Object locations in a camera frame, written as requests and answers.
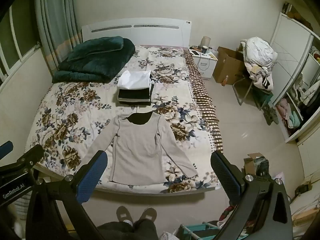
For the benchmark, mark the mobile phone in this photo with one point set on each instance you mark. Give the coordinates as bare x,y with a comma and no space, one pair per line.
195,53

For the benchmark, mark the small yellow item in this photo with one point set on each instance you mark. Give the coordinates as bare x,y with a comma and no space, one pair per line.
212,55

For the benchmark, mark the teal storage rack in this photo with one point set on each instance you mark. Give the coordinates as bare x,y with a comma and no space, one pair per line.
197,231

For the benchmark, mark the grey-green curtain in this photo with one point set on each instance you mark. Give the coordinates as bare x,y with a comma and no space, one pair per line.
55,17

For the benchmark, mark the white nightstand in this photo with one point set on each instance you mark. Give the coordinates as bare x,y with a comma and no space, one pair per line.
205,66

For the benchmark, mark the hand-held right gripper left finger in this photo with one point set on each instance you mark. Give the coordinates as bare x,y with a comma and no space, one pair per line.
92,177

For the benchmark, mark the grey long-sleeve shirt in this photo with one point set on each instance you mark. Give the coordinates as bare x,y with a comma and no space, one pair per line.
140,150

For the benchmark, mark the metal folding chair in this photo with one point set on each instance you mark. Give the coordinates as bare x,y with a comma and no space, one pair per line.
241,87

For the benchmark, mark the dark green cloth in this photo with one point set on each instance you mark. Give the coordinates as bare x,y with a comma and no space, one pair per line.
271,115

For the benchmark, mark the person's right grey slipper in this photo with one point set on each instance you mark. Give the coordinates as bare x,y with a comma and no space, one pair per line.
148,214

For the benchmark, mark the person's dark trousers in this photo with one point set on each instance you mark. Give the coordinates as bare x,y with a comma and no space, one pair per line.
130,232

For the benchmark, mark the white wardrobe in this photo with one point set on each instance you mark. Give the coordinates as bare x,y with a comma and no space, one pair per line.
285,55

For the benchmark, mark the small cardboard box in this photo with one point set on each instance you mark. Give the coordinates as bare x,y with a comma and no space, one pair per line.
250,163

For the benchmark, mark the black folded garment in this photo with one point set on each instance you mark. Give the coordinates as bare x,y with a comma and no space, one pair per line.
135,95

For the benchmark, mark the black white-striped garment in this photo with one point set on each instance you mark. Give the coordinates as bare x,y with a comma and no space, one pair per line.
266,82

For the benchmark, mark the white folded garment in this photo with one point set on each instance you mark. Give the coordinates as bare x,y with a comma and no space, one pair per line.
135,80

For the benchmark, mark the person's left grey slipper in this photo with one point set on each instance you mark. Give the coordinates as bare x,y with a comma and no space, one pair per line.
124,215

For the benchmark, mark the teal cloth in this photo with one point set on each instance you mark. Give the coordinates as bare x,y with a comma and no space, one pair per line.
295,120

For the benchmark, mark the white-framed window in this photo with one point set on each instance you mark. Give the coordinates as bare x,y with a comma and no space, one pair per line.
15,42

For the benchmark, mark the dark cup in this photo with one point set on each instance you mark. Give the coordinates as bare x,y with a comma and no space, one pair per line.
205,49

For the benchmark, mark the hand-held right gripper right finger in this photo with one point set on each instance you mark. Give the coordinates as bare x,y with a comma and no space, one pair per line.
226,177

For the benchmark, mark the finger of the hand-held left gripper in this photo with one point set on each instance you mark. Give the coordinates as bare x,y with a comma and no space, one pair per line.
37,155
6,148

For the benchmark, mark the floral bedsheet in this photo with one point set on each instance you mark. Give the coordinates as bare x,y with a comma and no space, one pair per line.
62,110

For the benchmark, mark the dark green pillow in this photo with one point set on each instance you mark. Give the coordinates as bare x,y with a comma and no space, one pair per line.
97,46

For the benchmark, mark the brown checked bed sheet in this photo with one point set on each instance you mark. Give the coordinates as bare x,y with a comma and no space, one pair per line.
203,92

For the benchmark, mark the pink cloth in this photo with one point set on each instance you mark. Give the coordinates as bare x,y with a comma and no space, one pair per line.
283,106

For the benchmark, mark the dark green blanket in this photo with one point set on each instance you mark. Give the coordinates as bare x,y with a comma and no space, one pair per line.
95,67

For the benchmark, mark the white bed headboard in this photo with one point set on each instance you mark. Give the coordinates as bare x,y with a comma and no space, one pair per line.
137,33

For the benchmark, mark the red cloth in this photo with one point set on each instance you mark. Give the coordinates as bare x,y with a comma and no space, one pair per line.
228,212

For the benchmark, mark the person's grey slipper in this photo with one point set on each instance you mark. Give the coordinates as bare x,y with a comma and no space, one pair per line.
148,214
124,215

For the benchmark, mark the large cardboard box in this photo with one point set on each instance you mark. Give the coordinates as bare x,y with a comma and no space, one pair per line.
227,65

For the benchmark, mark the small orange bottle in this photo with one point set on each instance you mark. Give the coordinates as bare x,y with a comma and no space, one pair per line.
226,80

